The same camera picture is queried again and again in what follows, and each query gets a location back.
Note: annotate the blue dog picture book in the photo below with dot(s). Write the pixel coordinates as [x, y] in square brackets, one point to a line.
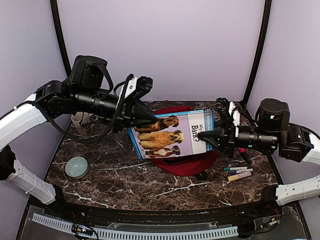
[173, 135]

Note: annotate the teal cap marker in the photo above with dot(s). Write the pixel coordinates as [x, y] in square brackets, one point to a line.
[228, 169]

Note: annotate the white slotted cable duct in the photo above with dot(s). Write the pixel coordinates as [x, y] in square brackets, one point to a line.
[121, 231]

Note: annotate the purple cap marker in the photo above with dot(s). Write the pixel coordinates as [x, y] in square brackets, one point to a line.
[235, 172]

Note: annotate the red student backpack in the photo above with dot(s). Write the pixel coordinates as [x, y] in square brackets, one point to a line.
[188, 166]

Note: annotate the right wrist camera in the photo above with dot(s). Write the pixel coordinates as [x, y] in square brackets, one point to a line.
[228, 111]

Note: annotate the white floral ceramic mug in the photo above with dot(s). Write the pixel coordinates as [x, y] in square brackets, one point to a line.
[84, 123]

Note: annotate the black frame post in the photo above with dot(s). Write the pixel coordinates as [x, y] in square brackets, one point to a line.
[60, 36]
[258, 52]

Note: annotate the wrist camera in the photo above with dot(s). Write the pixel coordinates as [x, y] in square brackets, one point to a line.
[228, 111]
[136, 87]

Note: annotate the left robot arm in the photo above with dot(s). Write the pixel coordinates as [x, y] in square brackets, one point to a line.
[89, 89]

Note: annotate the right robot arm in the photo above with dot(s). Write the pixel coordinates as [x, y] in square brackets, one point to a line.
[270, 131]

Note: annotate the pink black highlighter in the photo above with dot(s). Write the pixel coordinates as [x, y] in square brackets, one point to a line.
[245, 156]

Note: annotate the left black frame post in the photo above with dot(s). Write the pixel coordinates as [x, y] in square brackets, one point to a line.
[60, 36]

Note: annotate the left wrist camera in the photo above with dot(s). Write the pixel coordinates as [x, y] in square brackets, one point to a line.
[136, 87]

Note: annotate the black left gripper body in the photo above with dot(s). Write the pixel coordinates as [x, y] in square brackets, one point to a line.
[124, 115]

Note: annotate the black front rail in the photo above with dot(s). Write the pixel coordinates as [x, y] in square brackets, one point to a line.
[243, 215]

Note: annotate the teal ceramic bowl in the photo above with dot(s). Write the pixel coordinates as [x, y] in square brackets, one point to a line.
[77, 167]

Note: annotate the right black frame post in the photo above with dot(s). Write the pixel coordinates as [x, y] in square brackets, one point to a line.
[258, 52]

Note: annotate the yellow pink pastel highlighter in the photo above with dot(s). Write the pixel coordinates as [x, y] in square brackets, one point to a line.
[239, 176]

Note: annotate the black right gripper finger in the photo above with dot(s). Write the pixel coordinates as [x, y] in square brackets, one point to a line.
[219, 124]
[213, 137]

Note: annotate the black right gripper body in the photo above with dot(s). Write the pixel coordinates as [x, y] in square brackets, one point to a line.
[230, 136]

